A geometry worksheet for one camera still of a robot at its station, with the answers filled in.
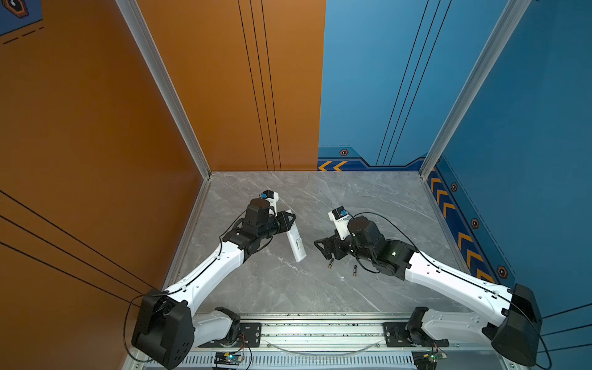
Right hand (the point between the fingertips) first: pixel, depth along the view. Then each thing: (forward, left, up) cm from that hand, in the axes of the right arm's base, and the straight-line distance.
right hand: (323, 238), depth 75 cm
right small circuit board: (-31, -31, -21) cm, 48 cm away
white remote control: (0, +9, -3) cm, 9 cm away
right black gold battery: (-3, -13, -19) cm, 23 cm away
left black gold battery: (-2, -3, -18) cm, 19 cm away
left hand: (+9, +9, +1) cm, 13 cm away
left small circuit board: (-31, +30, -20) cm, 47 cm away
